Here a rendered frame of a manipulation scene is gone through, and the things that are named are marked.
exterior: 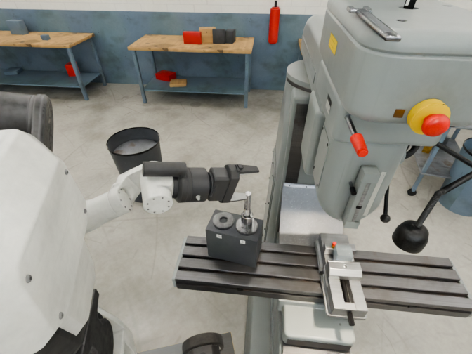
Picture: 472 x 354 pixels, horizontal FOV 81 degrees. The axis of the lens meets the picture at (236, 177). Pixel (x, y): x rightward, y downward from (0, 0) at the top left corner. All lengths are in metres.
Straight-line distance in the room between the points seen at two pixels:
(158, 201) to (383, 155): 0.56
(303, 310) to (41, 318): 1.09
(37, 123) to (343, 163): 0.67
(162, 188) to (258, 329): 1.43
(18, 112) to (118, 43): 5.15
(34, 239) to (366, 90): 0.52
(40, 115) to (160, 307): 1.87
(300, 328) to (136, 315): 1.31
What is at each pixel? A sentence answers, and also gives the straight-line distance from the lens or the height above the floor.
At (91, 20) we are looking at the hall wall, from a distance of 5.77.
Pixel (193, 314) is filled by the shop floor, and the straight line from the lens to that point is 2.19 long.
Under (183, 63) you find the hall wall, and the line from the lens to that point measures 5.33.
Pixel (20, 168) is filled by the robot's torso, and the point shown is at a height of 1.79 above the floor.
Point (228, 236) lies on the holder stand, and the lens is 1.13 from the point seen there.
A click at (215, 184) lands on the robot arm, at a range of 0.68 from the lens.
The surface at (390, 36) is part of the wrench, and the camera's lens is 0.45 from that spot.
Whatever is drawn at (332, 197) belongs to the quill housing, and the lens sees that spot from 0.86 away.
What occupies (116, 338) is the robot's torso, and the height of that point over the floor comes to 1.28.
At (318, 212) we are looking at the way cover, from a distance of 1.47.
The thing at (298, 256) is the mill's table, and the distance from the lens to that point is 1.32.
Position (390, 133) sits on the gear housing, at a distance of 0.71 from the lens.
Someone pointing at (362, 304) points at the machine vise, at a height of 0.99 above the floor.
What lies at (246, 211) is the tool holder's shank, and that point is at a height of 1.21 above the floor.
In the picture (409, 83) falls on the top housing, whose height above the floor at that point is 1.81.
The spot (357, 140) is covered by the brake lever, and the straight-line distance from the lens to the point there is 0.57.
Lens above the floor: 1.99
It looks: 40 degrees down
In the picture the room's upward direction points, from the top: straight up
